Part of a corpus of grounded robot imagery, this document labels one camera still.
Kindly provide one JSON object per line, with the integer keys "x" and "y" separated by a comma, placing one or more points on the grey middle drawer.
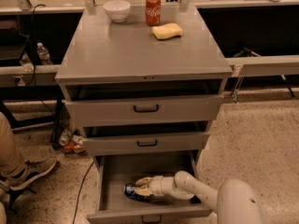
{"x": 117, "y": 145}

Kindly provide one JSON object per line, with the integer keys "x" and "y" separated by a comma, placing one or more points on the black handle middle drawer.
{"x": 147, "y": 144}

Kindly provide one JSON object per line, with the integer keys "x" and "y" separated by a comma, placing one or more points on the grey sneaker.
{"x": 31, "y": 173}

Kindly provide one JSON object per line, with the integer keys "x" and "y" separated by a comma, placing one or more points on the grey drawer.
{"x": 117, "y": 145}
{"x": 121, "y": 111}
{"x": 114, "y": 207}

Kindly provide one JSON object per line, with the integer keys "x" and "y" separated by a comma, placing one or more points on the grey top drawer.
{"x": 121, "y": 111}

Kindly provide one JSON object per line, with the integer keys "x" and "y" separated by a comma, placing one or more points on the pile of floor clutter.
{"x": 71, "y": 142}

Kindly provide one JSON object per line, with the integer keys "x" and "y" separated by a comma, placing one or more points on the clear water bottle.
{"x": 43, "y": 54}

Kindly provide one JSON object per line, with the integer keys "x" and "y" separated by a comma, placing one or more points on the person leg khaki trousers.
{"x": 11, "y": 160}

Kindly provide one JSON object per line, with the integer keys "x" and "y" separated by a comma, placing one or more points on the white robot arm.
{"x": 235, "y": 202}

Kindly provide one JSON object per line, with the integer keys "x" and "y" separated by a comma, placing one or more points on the blue pepsi can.
{"x": 129, "y": 191}

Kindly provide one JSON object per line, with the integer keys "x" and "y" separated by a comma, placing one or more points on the black handle top drawer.
{"x": 146, "y": 109}

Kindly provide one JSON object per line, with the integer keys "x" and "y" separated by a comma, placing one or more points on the black desk left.
{"x": 21, "y": 80}

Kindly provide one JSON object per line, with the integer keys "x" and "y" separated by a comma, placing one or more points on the grey drawer cabinet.
{"x": 109, "y": 61}

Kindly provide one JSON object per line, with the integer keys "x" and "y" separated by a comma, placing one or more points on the black chair base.
{"x": 14, "y": 194}

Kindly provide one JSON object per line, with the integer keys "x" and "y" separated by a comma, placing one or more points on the grey bottom drawer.
{"x": 114, "y": 207}

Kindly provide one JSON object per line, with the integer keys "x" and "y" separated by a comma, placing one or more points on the yellow sponge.
{"x": 167, "y": 31}

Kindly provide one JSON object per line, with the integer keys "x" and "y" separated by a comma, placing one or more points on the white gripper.
{"x": 156, "y": 186}

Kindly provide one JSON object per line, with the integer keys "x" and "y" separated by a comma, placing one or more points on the white bowl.
{"x": 117, "y": 10}

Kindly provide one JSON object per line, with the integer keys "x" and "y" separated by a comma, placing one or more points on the black handle bottom drawer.
{"x": 151, "y": 219}

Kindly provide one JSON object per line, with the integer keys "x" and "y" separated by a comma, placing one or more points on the red coca-cola can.
{"x": 153, "y": 12}

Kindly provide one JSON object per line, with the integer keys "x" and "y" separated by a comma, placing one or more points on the black handle drawer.
{"x": 151, "y": 219}
{"x": 146, "y": 109}
{"x": 147, "y": 144}

